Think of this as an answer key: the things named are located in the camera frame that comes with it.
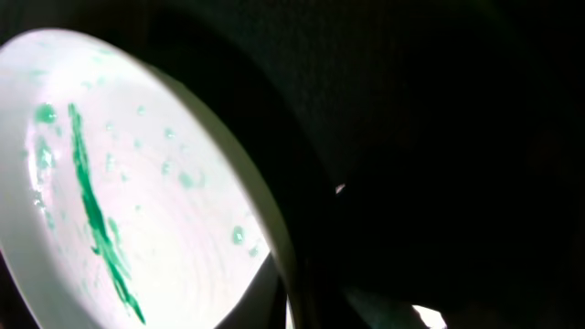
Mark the white plate bottom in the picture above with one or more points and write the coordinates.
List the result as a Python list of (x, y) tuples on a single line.
[(125, 201)]

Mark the round black tray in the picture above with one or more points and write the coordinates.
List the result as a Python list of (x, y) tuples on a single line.
[(422, 152)]

